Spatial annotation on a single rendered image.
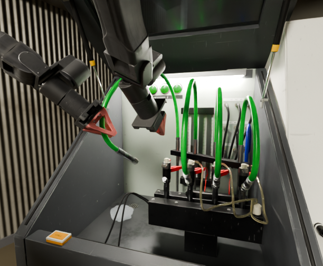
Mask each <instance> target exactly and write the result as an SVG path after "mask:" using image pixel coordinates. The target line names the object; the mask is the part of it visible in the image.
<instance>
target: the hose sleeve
mask: <svg viewBox="0 0 323 266"><path fill-rule="evenodd" d="M118 148H119V147H118ZM116 153H117V154H118V155H120V156H122V157H124V158H125V159H127V160H129V161H130V162H132V163H133V162H134V161H135V157H133V156H132V155H130V154H128V153H127V152H125V151H124V150H122V149H121V148H119V149H118V151H116Z"/></svg>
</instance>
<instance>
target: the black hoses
mask: <svg viewBox="0 0 323 266"><path fill-rule="evenodd" d="M237 106H238V109H239V118H238V121H237V125H236V129H235V132H234V135H233V139H232V143H231V147H230V151H229V156H228V159H230V157H231V152H232V148H233V144H234V140H235V137H236V148H237V151H238V144H239V142H238V138H239V129H238V127H239V124H240V120H241V108H240V104H239V103H238V104H237ZM226 109H227V122H226V127H225V133H224V138H223V145H222V158H225V155H226V150H224V147H225V140H226V134H227V129H228V125H229V119H230V111H229V107H228V104H227V103H226ZM251 121H252V118H251V116H250V120H249V124H251ZM245 137H246V130H245V133H244V138H243V141H244V139H245ZM237 157H238V152H237V153H236V156H235V159H234V160H237Z"/></svg>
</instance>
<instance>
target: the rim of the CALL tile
mask: <svg viewBox="0 0 323 266"><path fill-rule="evenodd" d="M55 231H57V230H55ZM55 231H54V232H55ZM54 232H53V233H54ZM57 232H61V231H57ZM53 233H51V234H53ZM61 233H66V234H69V235H68V236H66V237H65V238H64V239H63V240H59V239H55V238H52V237H49V236H50V235H51V234H50V235H49V236H47V237H46V239H47V240H51V241H55V242H60V243H63V242H64V241H65V240H66V239H68V238H69V237H70V236H71V233H67V232H61Z"/></svg>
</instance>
